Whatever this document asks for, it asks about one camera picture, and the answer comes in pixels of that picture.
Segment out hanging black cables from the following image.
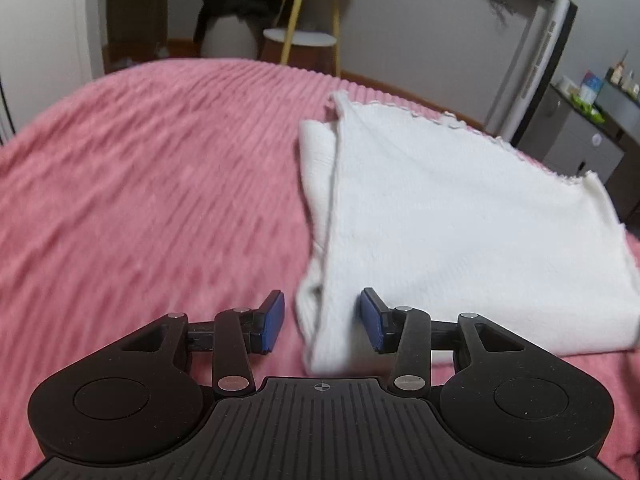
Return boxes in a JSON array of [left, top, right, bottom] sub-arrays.
[[486, 0, 517, 27]]

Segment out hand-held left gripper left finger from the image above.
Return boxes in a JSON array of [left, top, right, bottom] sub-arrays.
[[115, 290, 286, 396]]

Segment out grey drawer unit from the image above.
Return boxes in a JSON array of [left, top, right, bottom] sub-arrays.
[[595, 80, 640, 233]]

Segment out brown wooden door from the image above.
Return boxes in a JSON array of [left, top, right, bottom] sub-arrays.
[[104, 0, 172, 74]]

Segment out white towel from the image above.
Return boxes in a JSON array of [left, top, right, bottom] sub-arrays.
[[295, 90, 640, 377]]

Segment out blue and white box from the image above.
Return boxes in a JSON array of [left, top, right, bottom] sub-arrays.
[[577, 70, 604, 104]]

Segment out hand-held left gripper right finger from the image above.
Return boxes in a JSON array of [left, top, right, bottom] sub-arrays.
[[360, 287, 531, 396]]

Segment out white wardrobe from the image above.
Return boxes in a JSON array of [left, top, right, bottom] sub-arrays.
[[0, 0, 107, 142]]

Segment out grey cabinet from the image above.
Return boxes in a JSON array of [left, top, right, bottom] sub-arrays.
[[515, 82, 626, 187]]

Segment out pink ribbed blanket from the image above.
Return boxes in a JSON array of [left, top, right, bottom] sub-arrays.
[[0, 57, 640, 480]]

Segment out green packet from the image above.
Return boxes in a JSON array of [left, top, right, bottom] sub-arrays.
[[570, 94, 609, 122]]

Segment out yellow-legged side table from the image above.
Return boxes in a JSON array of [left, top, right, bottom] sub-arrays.
[[260, 0, 358, 79]]

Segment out white tower air conditioner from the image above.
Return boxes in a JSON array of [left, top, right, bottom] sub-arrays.
[[482, 0, 579, 149]]

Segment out white round chair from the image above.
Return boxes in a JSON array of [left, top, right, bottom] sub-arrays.
[[199, 12, 262, 59]]

